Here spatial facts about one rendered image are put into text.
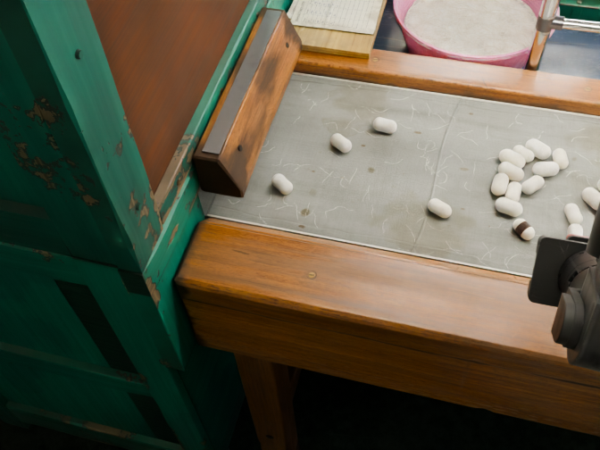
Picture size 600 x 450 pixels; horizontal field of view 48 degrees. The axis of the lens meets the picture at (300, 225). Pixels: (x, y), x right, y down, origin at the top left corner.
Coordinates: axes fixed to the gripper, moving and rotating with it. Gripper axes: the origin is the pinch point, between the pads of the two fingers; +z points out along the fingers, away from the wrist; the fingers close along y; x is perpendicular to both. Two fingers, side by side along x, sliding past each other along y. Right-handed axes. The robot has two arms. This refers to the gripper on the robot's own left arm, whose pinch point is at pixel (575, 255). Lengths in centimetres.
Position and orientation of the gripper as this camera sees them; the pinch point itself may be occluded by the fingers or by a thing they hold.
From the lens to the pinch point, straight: 77.4
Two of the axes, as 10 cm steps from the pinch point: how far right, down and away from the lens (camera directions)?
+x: -1.3, 9.7, 2.3
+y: -9.7, -1.7, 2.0
